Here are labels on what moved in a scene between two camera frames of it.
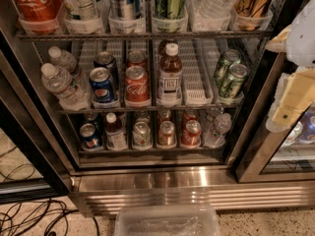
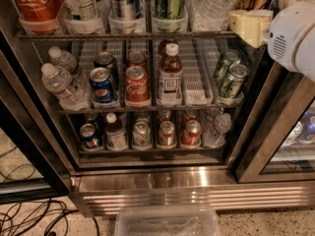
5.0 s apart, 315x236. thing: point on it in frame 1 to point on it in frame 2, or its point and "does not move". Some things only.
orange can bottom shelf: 167,136 does not move
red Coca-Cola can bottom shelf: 191,134 does not move
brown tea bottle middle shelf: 169,78 does not move
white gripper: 303,39 to 288,33
